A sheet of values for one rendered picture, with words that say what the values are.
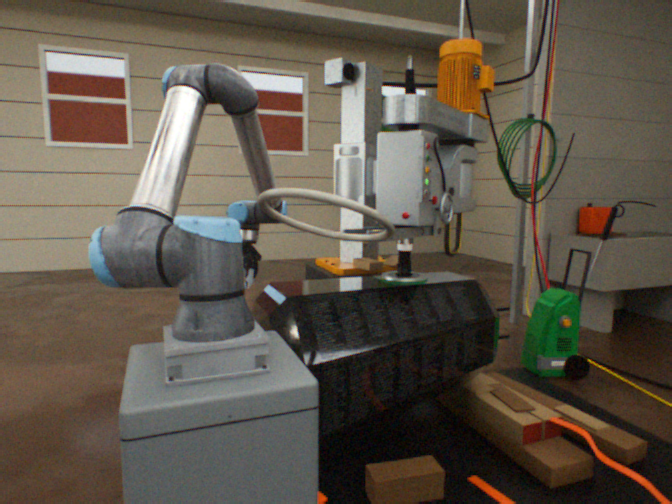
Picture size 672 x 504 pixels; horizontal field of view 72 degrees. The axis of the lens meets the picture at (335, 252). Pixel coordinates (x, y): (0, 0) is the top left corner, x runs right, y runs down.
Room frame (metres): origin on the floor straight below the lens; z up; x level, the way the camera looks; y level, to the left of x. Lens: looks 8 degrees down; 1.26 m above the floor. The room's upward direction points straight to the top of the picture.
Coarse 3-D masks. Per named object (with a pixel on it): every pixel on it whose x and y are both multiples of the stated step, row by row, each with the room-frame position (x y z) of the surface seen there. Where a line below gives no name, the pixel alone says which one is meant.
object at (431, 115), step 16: (400, 96) 2.05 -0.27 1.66; (416, 96) 2.05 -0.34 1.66; (384, 112) 2.12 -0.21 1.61; (400, 112) 2.05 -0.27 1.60; (416, 112) 2.05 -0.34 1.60; (432, 112) 2.12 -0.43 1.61; (448, 112) 2.28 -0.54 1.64; (400, 128) 2.15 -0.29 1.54; (416, 128) 2.14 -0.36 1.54; (432, 128) 2.23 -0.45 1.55; (448, 128) 2.29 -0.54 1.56; (464, 128) 2.48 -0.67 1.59; (480, 128) 2.67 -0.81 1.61; (448, 144) 2.64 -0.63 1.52; (464, 144) 2.62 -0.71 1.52
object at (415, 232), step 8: (344, 232) 1.82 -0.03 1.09; (352, 232) 1.87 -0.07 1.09; (360, 232) 1.92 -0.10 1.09; (368, 232) 1.76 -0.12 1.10; (376, 232) 1.81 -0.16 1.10; (400, 232) 1.99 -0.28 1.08; (408, 232) 2.06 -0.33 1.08; (416, 232) 2.13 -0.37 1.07; (424, 232) 2.20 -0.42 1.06; (432, 232) 2.29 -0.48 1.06; (440, 232) 2.28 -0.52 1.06; (384, 240) 1.87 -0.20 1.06; (392, 240) 1.92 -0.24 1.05
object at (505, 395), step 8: (464, 384) 2.37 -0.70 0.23; (472, 384) 2.37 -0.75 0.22; (480, 384) 2.37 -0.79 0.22; (488, 384) 2.37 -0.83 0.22; (496, 384) 2.38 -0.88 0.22; (472, 392) 2.29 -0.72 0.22; (480, 392) 2.28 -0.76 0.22; (496, 392) 2.28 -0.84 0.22; (504, 392) 2.28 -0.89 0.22; (512, 392) 2.28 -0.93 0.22; (504, 400) 2.19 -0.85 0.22; (512, 400) 2.19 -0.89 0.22; (520, 400) 2.19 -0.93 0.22; (512, 408) 2.11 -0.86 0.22; (520, 408) 2.10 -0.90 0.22; (528, 408) 2.11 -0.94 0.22
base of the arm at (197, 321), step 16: (192, 304) 0.99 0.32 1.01; (208, 304) 0.99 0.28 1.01; (224, 304) 1.00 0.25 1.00; (240, 304) 1.03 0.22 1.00; (176, 320) 1.01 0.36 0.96; (192, 320) 0.98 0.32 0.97; (208, 320) 0.98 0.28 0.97; (224, 320) 0.99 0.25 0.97; (240, 320) 1.01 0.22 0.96; (176, 336) 0.99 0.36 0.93; (192, 336) 0.97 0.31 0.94; (208, 336) 0.97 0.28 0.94; (224, 336) 0.98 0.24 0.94
